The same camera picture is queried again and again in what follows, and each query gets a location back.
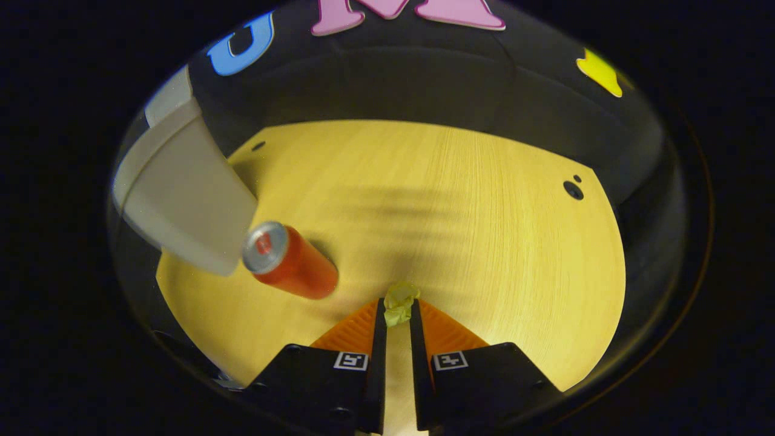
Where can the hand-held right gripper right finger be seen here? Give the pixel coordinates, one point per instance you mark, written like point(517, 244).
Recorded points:
point(484, 387)

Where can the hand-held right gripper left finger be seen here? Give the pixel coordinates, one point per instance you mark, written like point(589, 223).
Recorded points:
point(315, 387)

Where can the red pop can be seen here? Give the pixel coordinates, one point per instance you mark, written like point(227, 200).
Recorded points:
point(296, 269)

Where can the yellow paper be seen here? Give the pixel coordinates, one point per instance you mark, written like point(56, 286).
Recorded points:
point(399, 303)

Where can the white desktop garbage bin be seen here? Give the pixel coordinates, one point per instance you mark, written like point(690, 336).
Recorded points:
point(187, 194)

